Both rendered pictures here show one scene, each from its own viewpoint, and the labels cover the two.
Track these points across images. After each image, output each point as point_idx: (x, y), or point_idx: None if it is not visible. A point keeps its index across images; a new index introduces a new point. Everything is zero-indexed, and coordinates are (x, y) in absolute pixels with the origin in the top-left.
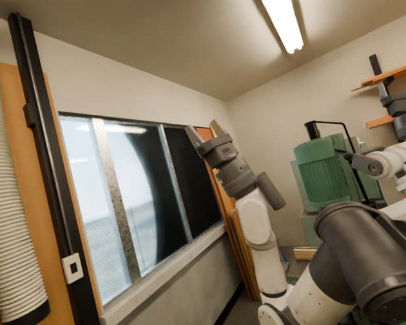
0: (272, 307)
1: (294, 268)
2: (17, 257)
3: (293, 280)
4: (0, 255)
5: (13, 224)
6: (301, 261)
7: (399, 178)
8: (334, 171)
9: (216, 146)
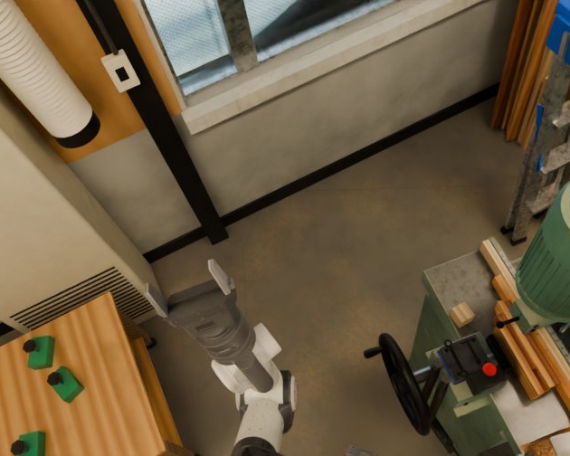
0: (241, 394)
1: (450, 267)
2: (30, 81)
3: (426, 281)
4: (8, 77)
5: (4, 39)
6: (478, 263)
7: None
8: None
9: (184, 326)
